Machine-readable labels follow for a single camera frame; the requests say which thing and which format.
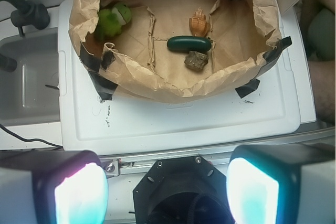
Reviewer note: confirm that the green frog plush toy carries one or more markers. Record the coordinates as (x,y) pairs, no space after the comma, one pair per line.
(111,20)

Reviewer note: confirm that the grey toy sink basin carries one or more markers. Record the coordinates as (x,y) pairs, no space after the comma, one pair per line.
(30,94)

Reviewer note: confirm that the brown paper bag tray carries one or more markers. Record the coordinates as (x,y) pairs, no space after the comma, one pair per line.
(174,51)

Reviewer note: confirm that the brown grey rock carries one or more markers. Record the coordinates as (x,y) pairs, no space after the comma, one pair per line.
(196,61)

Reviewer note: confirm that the dark grey toy faucet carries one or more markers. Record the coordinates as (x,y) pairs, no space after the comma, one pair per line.
(28,13)

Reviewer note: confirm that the aluminium rail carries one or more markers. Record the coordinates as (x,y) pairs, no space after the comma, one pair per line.
(217,155)

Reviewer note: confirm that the orange conch seashell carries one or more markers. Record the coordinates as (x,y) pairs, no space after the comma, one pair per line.
(198,24)

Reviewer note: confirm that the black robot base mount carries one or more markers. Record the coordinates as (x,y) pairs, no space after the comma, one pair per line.
(182,190)

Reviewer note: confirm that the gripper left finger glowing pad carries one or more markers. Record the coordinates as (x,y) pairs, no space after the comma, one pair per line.
(52,186)

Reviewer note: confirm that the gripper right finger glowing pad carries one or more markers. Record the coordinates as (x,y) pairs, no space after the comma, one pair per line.
(290,183)

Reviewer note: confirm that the dark green oblong object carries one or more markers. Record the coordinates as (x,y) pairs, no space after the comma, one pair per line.
(189,43)

